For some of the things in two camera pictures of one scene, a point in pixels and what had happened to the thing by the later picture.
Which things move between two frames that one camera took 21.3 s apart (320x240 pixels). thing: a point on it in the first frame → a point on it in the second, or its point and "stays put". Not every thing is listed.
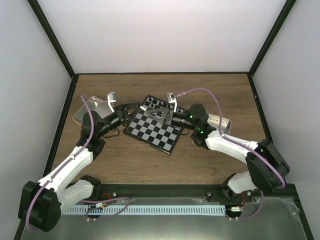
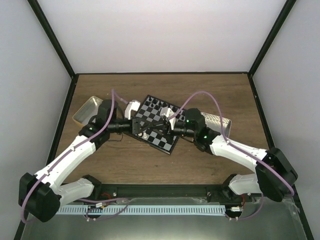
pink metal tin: [213, 120] stays put
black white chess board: [150, 132] stays put
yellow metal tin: [100, 107] stays put
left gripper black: [124, 117] → [136, 126]
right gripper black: [169, 112] → [166, 129]
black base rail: [187, 190] stays put
